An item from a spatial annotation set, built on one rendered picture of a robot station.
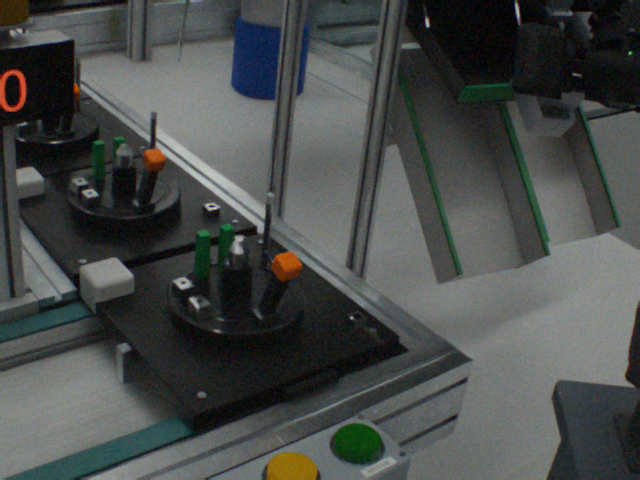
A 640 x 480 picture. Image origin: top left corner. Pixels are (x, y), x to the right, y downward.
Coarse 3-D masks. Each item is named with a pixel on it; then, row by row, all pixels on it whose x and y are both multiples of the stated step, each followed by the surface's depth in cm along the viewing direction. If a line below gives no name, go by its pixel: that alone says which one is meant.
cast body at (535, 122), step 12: (576, 60) 79; (516, 96) 81; (528, 96) 80; (564, 96) 77; (576, 96) 77; (528, 108) 80; (540, 108) 78; (552, 108) 79; (564, 108) 79; (528, 120) 80; (540, 120) 78; (552, 120) 78; (564, 120) 79; (528, 132) 80; (540, 132) 80; (552, 132) 81; (564, 132) 81
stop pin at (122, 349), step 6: (120, 348) 78; (126, 348) 78; (120, 354) 78; (126, 354) 78; (120, 360) 78; (126, 360) 78; (120, 366) 79; (126, 366) 79; (132, 366) 79; (120, 372) 79; (126, 372) 79; (132, 372) 79; (120, 378) 79; (126, 378) 79; (132, 378) 80
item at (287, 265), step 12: (264, 252) 77; (276, 252) 77; (288, 252) 76; (276, 264) 75; (288, 264) 75; (300, 264) 75; (276, 276) 76; (288, 276) 75; (276, 288) 77; (264, 300) 79; (276, 300) 79; (264, 312) 79
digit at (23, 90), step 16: (0, 64) 67; (16, 64) 68; (32, 64) 69; (0, 80) 68; (16, 80) 69; (32, 80) 70; (0, 96) 69; (16, 96) 70; (32, 96) 71; (0, 112) 69; (16, 112) 70; (32, 112) 71
